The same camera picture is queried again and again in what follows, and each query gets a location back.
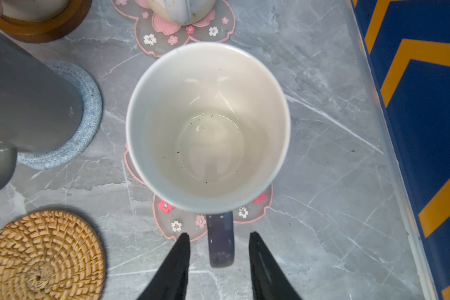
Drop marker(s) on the white mug purple handle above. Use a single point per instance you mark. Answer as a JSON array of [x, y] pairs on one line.
[[208, 128]]

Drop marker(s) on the woven rattan round coaster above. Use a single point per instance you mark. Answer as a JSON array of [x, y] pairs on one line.
[[51, 255]]

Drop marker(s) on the cream white mug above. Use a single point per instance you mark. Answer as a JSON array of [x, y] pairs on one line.
[[182, 12]]

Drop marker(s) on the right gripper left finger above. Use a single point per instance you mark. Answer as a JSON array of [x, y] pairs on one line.
[[171, 279]]

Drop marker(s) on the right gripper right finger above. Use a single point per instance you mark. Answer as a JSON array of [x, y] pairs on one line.
[[268, 280]]

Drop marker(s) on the brown wooden round coaster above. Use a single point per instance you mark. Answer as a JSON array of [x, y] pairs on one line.
[[50, 30]]

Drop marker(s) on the grey green mug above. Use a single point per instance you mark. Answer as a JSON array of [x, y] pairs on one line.
[[39, 109]]

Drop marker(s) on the blue woven round coaster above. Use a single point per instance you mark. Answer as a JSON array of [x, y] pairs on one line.
[[92, 104]]

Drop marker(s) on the pink flower coaster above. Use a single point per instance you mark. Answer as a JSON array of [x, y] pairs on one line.
[[155, 36], [172, 221]]

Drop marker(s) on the orange peach mug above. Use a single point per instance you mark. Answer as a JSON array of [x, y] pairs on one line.
[[32, 10]]

